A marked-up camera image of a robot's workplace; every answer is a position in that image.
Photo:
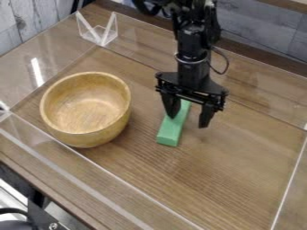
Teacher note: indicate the clear acrylic corner bracket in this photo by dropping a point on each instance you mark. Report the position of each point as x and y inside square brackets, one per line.
[99, 35]

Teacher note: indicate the green rectangular block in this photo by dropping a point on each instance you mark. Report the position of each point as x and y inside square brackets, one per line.
[171, 127]

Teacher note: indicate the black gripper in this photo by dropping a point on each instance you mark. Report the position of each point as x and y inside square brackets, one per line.
[190, 83]

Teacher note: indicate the wooden bowl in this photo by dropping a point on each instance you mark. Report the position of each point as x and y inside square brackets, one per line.
[86, 108]

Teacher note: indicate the black metal bracket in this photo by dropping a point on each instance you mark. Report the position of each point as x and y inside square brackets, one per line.
[43, 220]

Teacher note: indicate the clear acrylic enclosure wall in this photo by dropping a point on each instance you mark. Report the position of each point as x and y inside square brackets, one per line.
[235, 176]

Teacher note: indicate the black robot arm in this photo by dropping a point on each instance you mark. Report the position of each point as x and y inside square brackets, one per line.
[196, 32]

